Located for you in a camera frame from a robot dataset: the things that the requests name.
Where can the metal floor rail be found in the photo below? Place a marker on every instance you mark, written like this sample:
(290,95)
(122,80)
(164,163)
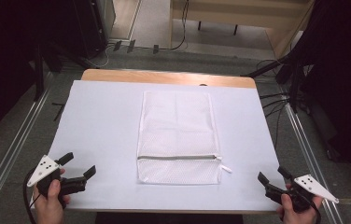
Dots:
(310,161)
(11,149)

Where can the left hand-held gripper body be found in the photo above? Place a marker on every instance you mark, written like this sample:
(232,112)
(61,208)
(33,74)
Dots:
(43,169)

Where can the white table cover sheet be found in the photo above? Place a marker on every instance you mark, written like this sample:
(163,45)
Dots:
(102,124)

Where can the black metal stand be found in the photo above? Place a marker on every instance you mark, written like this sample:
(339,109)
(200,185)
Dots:
(39,77)
(295,84)

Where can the black cabinet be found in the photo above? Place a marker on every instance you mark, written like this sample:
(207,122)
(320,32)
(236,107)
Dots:
(94,25)

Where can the person's left hand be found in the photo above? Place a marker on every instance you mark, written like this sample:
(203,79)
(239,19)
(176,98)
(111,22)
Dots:
(48,207)

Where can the light wooden bench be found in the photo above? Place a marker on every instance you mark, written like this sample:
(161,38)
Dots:
(242,12)

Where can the person's right hand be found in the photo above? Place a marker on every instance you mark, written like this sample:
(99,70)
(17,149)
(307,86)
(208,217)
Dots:
(292,216)

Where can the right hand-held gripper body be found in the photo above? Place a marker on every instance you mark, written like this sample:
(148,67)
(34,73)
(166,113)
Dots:
(315,187)

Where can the white mesh laundry bag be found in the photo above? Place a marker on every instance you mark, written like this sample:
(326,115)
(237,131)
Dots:
(178,130)

